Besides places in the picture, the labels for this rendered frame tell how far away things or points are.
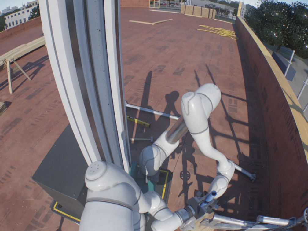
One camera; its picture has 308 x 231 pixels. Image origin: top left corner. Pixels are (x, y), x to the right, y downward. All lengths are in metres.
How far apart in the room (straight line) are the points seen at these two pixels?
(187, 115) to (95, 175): 0.49
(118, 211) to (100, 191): 0.07
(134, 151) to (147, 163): 0.88
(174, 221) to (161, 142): 0.60
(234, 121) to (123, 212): 2.50
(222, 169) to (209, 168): 0.91
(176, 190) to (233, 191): 0.65
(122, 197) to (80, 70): 0.34
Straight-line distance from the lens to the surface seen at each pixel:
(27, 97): 3.82
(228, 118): 2.78
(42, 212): 2.01
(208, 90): 0.87
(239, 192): 2.04
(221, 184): 1.06
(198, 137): 0.82
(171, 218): 0.96
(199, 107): 0.76
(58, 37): 0.41
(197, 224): 1.73
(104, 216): 0.42
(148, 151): 1.20
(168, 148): 1.27
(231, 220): 1.40
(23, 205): 2.18
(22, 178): 2.36
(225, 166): 1.15
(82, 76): 0.48
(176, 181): 1.87
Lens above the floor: 1.66
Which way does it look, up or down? 41 degrees down
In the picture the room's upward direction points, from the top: 3 degrees clockwise
